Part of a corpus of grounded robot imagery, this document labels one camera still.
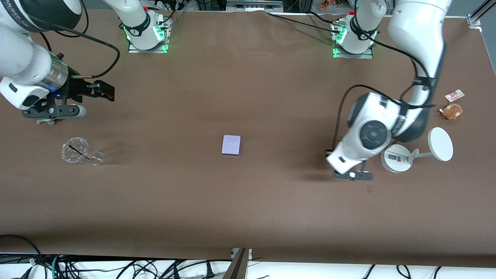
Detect lilac phone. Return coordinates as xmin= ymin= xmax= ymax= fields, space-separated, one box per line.
xmin=221 ymin=135 xmax=241 ymax=156

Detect clear plastic cup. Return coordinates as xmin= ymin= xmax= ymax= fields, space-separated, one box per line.
xmin=61 ymin=137 xmax=104 ymax=166

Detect black straw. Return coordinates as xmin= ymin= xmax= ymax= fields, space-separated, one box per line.
xmin=69 ymin=145 xmax=97 ymax=160

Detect white round desk lamp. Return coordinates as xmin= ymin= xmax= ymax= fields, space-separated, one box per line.
xmin=380 ymin=127 xmax=454 ymax=173

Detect brown table leg beam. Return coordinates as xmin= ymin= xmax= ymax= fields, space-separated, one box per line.
xmin=223 ymin=248 xmax=250 ymax=279

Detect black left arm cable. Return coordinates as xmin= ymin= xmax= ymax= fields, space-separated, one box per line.
xmin=334 ymin=37 xmax=442 ymax=152

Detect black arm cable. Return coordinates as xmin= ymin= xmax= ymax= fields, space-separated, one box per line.
xmin=334 ymin=37 xmax=442 ymax=152
xmin=37 ymin=0 xmax=121 ymax=78

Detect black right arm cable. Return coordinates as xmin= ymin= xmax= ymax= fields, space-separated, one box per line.
xmin=37 ymin=0 xmax=121 ymax=78

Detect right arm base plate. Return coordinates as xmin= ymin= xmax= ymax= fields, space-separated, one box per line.
xmin=128 ymin=15 xmax=171 ymax=53

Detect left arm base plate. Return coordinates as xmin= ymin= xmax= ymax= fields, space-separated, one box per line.
xmin=332 ymin=21 xmax=374 ymax=59

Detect brown plush keychain toy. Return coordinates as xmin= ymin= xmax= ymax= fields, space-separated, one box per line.
xmin=439 ymin=103 xmax=463 ymax=120

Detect black tabletop cable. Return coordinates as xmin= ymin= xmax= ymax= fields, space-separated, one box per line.
xmin=265 ymin=11 xmax=341 ymax=33

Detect black looped floor cable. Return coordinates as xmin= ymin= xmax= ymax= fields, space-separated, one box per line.
xmin=0 ymin=234 xmax=44 ymax=279

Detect silver background rail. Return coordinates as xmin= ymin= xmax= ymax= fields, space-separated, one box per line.
xmin=227 ymin=0 xmax=283 ymax=10

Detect aluminium frame profile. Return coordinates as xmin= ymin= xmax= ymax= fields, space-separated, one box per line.
xmin=467 ymin=0 xmax=496 ymax=28

